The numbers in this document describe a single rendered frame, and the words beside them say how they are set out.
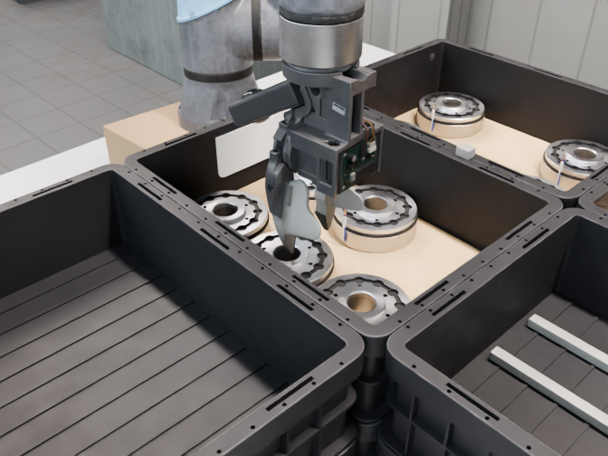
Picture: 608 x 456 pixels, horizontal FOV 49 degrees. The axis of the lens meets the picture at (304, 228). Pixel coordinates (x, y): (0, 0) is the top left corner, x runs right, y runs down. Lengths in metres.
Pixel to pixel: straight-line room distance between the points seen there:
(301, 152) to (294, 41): 0.12
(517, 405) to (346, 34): 0.36
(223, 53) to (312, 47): 0.51
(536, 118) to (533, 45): 1.97
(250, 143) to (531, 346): 0.43
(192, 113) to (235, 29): 0.16
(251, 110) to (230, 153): 0.19
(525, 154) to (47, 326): 0.69
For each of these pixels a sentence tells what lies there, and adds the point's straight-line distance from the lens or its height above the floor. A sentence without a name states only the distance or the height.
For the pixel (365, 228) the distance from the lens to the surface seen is 0.77.
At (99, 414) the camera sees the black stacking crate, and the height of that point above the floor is 0.83.
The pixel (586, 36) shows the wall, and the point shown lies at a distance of 2.93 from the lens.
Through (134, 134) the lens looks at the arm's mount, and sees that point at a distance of 1.15.
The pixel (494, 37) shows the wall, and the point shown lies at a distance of 3.13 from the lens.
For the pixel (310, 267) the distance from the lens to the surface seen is 0.71.
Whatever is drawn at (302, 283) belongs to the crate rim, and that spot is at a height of 0.93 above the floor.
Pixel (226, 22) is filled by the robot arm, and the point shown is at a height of 0.97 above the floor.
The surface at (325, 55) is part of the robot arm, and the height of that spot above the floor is 1.10.
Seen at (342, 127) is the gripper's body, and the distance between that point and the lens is 0.61.
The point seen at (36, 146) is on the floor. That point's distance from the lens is 2.96.
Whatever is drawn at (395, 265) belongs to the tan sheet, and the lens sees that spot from 0.77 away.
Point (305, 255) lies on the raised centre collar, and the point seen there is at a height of 0.87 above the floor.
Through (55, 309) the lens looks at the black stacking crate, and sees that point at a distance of 0.76.
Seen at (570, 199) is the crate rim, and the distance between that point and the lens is 0.75.
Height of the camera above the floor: 1.31
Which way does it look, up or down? 35 degrees down
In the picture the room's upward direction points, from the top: straight up
